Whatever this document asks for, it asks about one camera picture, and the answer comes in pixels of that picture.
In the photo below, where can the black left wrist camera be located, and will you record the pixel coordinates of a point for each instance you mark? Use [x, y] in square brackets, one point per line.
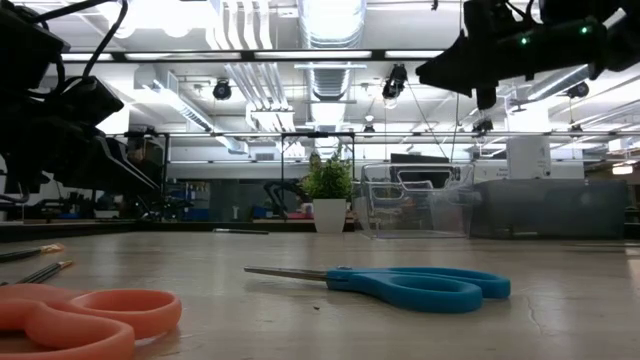
[90, 102]

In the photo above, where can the grey translucent plastic bin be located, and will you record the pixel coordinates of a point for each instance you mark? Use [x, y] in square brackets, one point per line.
[550, 210]

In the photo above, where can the black background robot arm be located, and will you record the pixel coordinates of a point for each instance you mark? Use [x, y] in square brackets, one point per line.
[275, 190]

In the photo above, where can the white box cabinet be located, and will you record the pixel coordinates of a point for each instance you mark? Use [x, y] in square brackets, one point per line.
[529, 160]

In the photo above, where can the clear plastic bin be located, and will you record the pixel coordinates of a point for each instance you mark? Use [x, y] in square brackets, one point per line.
[415, 225]

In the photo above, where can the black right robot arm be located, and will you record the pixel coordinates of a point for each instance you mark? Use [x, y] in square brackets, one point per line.
[570, 45]

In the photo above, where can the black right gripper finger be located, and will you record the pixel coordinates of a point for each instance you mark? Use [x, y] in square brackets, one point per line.
[452, 65]

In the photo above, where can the glowing ceiling lamp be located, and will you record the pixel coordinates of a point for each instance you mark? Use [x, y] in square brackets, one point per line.
[622, 171]

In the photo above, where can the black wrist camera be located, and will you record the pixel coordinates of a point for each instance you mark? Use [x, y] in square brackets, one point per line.
[90, 102]
[487, 17]

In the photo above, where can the black ceiling spotlight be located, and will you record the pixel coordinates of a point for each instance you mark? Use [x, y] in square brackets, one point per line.
[483, 126]
[395, 82]
[579, 91]
[222, 90]

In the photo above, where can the small potted green plant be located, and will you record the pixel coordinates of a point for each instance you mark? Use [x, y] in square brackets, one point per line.
[329, 215]

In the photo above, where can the black aluminium rig frame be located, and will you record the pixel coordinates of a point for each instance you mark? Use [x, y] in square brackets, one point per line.
[200, 225]

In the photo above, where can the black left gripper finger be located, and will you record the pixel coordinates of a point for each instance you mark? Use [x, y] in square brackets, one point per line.
[127, 167]

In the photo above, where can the silver ventilation duct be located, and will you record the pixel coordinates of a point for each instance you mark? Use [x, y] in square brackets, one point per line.
[332, 25]

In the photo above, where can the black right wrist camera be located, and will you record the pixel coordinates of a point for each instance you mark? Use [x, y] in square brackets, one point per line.
[487, 17]

